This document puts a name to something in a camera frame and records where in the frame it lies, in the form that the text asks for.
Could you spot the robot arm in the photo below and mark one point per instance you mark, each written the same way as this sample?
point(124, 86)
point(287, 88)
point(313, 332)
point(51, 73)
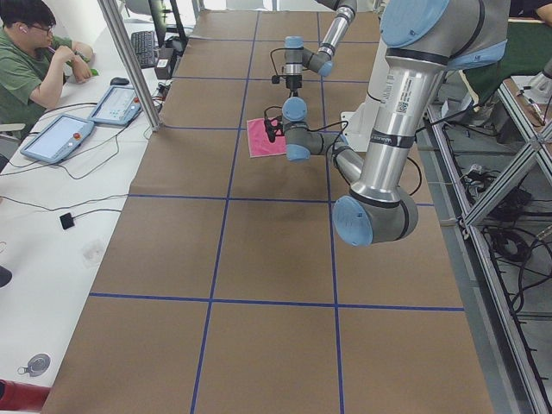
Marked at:
point(424, 39)
point(298, 57)

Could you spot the pink and grey microfibre towel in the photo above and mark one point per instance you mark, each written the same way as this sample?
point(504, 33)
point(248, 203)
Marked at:
point(259, 144)

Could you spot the black computer mouse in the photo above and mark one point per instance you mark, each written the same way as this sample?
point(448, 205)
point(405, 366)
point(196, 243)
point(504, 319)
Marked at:
point(119, 81)

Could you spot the person in green shirt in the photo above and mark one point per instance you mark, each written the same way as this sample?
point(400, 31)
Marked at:
point(33, 62)

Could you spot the teach pendant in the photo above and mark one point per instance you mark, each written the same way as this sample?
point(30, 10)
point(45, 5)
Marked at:
point(58, 139)
point(118, 106)

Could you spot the black keyboard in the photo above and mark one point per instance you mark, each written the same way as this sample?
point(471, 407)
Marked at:
point(143, 44)

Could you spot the small black square device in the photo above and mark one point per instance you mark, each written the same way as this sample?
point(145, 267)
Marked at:
point(67, 221)

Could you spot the teach pendant near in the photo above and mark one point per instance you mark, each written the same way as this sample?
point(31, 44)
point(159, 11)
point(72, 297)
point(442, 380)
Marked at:
point(58, 139)

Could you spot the black monitor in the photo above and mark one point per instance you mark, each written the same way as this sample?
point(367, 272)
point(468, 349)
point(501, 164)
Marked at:
point(167, 35)

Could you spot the black box with label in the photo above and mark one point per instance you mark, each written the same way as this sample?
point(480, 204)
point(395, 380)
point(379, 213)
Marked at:
point(165, 63)

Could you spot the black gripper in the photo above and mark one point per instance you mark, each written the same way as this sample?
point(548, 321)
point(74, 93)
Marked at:
point(293, 81)

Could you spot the teach pendant far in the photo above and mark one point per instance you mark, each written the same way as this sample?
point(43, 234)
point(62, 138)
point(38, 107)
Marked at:
point(118, 106)

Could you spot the aluminium frame post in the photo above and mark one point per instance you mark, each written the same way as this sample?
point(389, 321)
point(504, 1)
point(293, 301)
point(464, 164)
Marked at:
point(123, 46)

